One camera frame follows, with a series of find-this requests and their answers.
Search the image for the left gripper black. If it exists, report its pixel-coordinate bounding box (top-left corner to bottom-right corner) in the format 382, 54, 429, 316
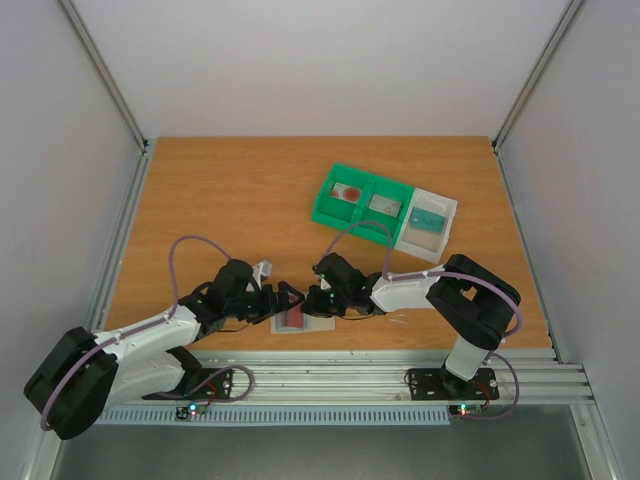
227, 282, 306, 324

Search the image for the red credit card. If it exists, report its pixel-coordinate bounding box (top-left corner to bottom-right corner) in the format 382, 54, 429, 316
277, 311, 307, 331

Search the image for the beige leather card holder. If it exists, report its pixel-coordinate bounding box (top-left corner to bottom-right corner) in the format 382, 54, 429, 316
270, 307, 336, 335

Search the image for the teal credit card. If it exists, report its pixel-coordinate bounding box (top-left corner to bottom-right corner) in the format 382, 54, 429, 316
409, 210, 446, 234

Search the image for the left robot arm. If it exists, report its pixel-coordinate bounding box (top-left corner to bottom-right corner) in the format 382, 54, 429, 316
24, 259, 305, 440

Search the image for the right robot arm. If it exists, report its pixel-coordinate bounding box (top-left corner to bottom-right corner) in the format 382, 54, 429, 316
301, 253, 523, 399

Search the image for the card with red circles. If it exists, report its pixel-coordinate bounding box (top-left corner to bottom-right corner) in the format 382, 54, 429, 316
330, 182, 362, 204

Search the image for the grey card in bin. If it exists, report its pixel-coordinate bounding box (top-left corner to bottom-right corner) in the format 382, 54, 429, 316
368, 194, 402, 217

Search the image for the green two-compartment bin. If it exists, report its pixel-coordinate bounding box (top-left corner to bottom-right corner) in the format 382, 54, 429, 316
311, 163, 416, 246

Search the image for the white translucent bin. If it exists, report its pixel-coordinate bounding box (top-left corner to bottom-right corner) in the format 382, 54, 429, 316
394, 188, 458, 264

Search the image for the left small circuit board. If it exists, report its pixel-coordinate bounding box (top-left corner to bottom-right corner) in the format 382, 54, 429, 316
175, 404, 208, 421

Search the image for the small circuit board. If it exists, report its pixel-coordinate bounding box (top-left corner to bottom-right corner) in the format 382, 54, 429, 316
175, 404, 208, 421
449, 403, 487, 418

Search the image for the right small circuit board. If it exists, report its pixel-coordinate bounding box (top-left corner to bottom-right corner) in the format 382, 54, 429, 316
449, 403, 487, 418

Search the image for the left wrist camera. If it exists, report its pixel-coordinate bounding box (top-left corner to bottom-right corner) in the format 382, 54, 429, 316
253, 260, 273, 286

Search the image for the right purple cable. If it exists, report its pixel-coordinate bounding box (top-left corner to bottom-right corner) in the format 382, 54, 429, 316
322, 221, 524, 341

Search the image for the purple cable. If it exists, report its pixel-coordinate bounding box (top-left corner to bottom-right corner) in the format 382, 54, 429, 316
322, 221, 524, 341
38, 234, 234, 432

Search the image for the slotted grey cable duct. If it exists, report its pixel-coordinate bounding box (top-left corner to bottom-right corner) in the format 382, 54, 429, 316
96, 405, 450, 427

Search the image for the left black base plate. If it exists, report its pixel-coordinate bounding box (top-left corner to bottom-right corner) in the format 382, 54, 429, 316
142, 368, 234, 401

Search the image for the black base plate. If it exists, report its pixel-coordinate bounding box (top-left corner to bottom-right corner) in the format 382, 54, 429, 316
142, 368, 234, 401
403, 367, 500, 401

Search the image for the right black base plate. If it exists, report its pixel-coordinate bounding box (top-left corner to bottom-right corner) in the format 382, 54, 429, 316
403, 367, 500, 401

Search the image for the left aluminium frame post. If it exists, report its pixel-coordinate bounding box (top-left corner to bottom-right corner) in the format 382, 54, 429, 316
57, 0, 150, 156

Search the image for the aluminium frame post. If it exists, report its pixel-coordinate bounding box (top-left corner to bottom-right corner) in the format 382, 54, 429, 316
57, 0, 150, 156
491, 0, 586, 154

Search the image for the aluminium front rail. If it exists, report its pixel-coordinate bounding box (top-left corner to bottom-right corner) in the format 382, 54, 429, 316
99, 349, 596, 407

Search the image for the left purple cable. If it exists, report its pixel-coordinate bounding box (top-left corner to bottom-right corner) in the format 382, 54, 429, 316
38, 234, 234, 432

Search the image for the right aluminium frame post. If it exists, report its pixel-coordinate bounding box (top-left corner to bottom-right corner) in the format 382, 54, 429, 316
491, 0, 586, 154

